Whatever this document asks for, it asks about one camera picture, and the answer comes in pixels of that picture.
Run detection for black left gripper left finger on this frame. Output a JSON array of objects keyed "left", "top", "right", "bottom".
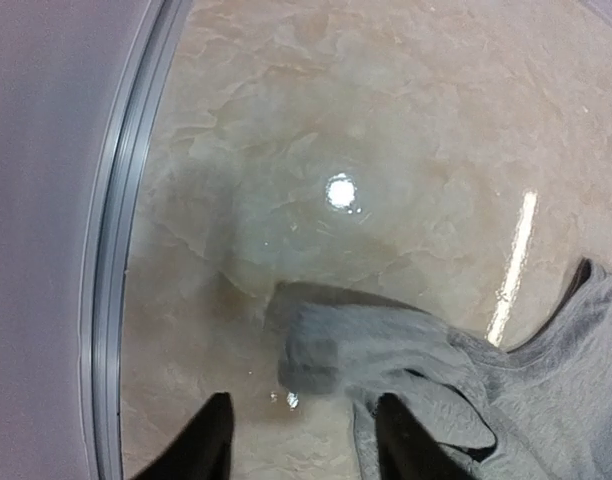
[{"left": 134, "top": 392, "right": 235, "bottom": 480}]

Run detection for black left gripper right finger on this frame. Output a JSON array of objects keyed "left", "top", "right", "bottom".
[{"left": 375, "top": 393, "right": 472, "bottom": 480}]

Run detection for grey t-shirt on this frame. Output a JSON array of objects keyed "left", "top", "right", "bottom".
[{"left": 266, "top": 259, "right": 612, "bottom": 479}]

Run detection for aluminium left side rail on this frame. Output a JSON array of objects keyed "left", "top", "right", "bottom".
[{"left": 79, "top": 1, "right": 192, "bottom": 479}]

